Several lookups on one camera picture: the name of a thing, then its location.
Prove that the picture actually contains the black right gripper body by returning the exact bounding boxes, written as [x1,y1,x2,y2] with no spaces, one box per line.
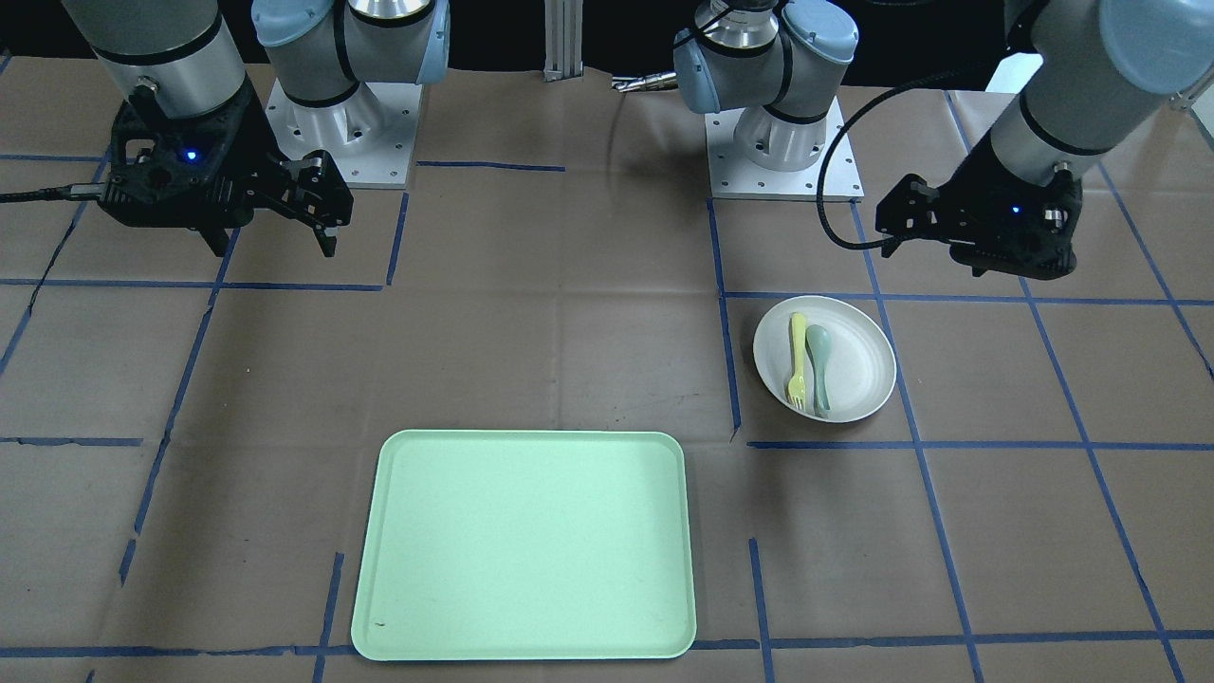
[100,79,285,258]

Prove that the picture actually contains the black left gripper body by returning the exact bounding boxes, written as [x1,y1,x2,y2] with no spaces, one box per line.
[929,135,1083,281]

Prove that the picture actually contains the white round plate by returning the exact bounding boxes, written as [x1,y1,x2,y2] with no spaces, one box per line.
[753,295,897,425]

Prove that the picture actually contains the yellow plastic fork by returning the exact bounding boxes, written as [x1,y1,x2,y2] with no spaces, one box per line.
[785,311,809,412]

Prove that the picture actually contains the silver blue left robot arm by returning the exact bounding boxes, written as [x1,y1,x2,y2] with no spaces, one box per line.
[673,1,1212,281]

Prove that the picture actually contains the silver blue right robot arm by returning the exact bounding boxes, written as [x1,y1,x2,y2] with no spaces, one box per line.
[55,1,450,258]

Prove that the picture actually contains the teal green plastic spoon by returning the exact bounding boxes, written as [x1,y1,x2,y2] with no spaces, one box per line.
[802,324,833,419]

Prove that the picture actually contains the light green plastic tray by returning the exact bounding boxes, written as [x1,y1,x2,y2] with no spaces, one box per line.
[351,429,697,662]

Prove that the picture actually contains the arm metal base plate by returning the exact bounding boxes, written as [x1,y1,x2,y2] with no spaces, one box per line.
[266,81,425,190]
[704,99,866,203]

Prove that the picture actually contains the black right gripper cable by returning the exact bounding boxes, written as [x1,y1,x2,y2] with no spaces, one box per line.
[0,184,103,205]

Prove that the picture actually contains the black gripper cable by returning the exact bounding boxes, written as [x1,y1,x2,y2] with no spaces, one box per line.
[817,59,1025,252]
[0,184,103,205]

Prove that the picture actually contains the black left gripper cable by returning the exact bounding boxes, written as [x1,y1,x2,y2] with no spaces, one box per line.
[817,59,1025,252]

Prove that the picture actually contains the aluminium frame post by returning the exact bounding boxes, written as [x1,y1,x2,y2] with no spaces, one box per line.
[543,0,584,82]

